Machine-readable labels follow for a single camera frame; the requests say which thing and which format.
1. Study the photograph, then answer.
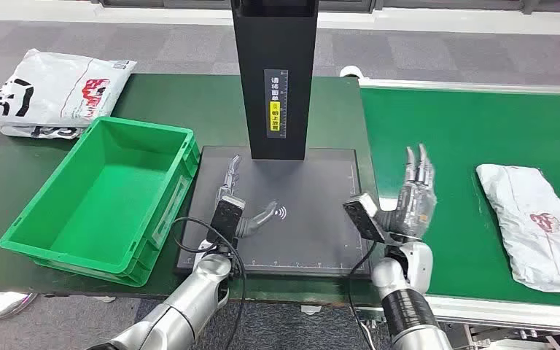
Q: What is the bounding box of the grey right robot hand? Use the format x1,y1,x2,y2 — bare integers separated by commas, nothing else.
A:
376,143,438,243

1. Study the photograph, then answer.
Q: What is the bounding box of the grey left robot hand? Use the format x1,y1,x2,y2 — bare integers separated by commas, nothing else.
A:
216,154,279,238

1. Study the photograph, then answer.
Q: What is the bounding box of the green conveyor belt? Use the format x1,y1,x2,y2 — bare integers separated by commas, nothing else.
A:
359,87,560,309

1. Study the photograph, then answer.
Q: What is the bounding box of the white parcel black lettering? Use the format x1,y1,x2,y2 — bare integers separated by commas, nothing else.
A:
0,122,88,141

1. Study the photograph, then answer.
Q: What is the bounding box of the white parcel red black print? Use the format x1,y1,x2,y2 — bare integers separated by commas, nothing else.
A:
0,48,138,129

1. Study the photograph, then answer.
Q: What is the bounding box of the green plastic crate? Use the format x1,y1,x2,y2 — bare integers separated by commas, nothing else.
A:
0,115,201,289

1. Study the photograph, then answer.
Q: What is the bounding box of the black scanner column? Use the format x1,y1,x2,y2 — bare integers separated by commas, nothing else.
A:
230,0,319,161

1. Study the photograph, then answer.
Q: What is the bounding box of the chrome chair base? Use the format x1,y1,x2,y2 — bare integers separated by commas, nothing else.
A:
0,290,38,322

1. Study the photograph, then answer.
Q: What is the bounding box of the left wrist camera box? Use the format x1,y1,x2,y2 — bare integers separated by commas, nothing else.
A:
206,195,246,246

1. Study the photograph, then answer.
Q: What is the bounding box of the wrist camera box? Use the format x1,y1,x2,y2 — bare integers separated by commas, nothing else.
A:
206,195,246,246
343,192,387,244

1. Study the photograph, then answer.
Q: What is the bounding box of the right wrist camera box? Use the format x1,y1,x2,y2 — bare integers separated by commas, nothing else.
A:
343,192,387,244

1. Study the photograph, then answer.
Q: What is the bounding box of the black scanner base plate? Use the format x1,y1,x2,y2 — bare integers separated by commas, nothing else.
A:
176,146,373,280

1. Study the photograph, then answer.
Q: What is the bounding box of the aluminium conveyor frame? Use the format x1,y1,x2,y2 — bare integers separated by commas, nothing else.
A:
354,77,560,350

